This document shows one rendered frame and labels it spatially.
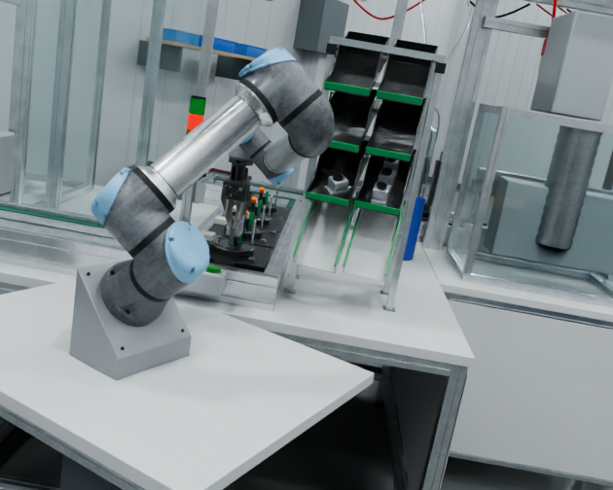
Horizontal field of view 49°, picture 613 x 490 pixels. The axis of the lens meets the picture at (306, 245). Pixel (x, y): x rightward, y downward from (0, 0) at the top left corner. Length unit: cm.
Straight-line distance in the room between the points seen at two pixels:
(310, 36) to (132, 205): 727
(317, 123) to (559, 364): 171
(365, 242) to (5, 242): 106
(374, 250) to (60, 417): 110
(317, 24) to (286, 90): 709
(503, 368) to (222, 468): 176
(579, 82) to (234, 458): 204
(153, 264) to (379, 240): 89
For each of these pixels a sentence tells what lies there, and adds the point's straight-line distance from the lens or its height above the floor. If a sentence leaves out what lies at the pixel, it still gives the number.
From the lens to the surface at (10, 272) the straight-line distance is 208.
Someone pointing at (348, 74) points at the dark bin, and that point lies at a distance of 207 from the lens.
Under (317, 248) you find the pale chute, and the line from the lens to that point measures 205.
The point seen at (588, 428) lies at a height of 38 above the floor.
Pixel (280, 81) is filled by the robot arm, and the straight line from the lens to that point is 145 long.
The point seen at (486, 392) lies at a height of 45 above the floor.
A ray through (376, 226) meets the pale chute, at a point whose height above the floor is 112.
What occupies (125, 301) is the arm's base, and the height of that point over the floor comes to 101.
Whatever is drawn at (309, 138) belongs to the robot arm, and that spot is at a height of 140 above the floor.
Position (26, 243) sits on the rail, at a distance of 212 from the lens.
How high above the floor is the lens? 153
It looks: 14 degrees down
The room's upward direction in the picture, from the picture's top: 10 degrees clockwise
